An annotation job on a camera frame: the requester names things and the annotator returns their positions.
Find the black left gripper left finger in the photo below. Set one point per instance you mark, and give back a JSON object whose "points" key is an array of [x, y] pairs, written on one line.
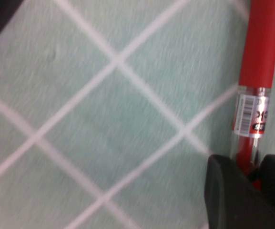
{"points": [[227, 202]]}

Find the green checkered tablecloth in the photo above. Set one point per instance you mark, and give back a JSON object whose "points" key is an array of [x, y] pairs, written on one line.
{"points": [[104, 119]]}

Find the red gel pen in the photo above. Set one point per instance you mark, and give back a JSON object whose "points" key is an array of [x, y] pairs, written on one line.
{"points": [[258, 47]]}

